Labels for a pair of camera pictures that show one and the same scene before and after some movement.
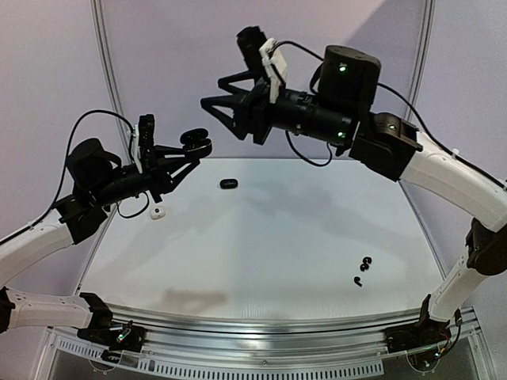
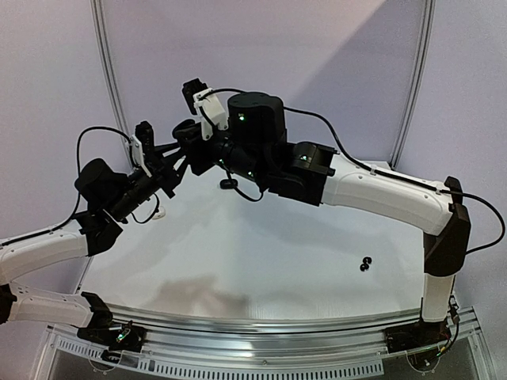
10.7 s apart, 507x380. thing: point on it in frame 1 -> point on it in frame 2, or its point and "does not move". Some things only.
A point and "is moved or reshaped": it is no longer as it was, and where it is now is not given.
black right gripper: x=259 y=116 -> x=199 y=150
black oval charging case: x=229 y=184 does not move
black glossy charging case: x=196 y=142 is moved or reshaped
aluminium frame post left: x=104 y=58 does not move
